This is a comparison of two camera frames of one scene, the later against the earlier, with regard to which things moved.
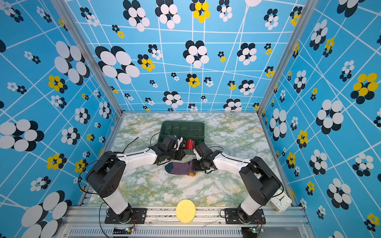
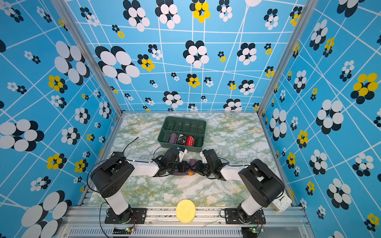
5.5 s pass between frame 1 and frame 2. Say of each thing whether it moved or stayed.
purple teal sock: stayed
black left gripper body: moved
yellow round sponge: stayed
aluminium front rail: stayed
